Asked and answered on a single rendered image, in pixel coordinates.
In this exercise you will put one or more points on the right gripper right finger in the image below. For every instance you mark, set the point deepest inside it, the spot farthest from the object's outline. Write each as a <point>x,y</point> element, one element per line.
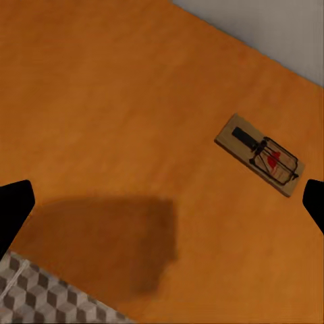
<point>313,200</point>

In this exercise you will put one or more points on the mousetrap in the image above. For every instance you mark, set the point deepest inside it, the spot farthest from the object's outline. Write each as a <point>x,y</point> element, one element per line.
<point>261,154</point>

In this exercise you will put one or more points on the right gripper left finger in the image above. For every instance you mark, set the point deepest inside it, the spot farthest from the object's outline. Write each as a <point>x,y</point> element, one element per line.
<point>16,203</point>

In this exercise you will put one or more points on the cabinet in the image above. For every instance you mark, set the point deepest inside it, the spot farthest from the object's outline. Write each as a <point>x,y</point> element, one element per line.
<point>111,109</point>

